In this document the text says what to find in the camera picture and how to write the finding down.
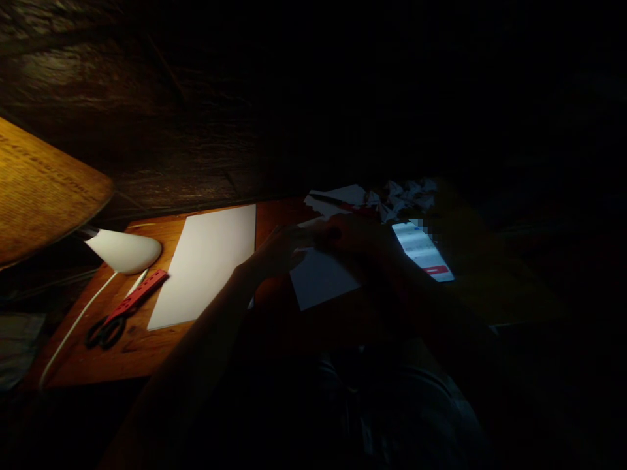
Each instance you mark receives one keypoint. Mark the person's right fingers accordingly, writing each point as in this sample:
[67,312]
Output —
[330,232]

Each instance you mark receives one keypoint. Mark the white paper scraps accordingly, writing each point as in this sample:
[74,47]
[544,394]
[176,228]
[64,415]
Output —
[338,200]

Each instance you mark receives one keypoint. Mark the person's left fingers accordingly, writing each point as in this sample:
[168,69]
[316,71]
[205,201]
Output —
[301,235]

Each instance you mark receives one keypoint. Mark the black pen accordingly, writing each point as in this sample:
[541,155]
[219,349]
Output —
[330,200]

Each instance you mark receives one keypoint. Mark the smartphone with lit screen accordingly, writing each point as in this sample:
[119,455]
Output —
[425,250]

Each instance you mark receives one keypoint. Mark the white pencil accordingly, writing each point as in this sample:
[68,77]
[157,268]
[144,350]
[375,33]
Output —
[140,277]

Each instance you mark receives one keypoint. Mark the person's right hand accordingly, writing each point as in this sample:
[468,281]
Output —
[350,235]

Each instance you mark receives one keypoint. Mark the person's left hand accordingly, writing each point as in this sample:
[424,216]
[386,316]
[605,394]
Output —
[280,247]

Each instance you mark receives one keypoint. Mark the white desk lamp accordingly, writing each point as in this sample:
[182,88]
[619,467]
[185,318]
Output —
[122,249]

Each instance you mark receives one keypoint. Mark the pile of folded paper figures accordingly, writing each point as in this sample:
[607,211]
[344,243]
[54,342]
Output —
[404,196]

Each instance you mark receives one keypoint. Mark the white paper sheet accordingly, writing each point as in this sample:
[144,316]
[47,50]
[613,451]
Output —
[321,281]

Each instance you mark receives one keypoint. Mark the stack of white paper sheets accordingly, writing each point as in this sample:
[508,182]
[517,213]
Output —
[208,267]

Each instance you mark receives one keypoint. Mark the person's body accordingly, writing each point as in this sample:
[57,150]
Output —
[372,406]

